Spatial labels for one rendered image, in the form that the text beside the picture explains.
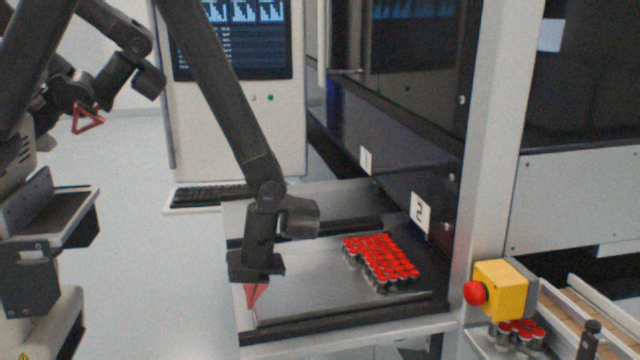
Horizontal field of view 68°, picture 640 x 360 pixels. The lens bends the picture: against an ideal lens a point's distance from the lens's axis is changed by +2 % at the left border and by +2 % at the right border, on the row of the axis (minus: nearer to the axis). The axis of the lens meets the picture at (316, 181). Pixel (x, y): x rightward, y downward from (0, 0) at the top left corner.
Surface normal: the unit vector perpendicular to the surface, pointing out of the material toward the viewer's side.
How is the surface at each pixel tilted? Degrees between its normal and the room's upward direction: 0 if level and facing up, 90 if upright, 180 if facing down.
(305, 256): 0
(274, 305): 0
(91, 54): 90
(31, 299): 90
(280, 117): 90
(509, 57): 90
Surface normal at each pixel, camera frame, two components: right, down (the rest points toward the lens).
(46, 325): 0.13, -0.93
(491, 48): -0.97, 0.10
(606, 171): 0.24, 0.37
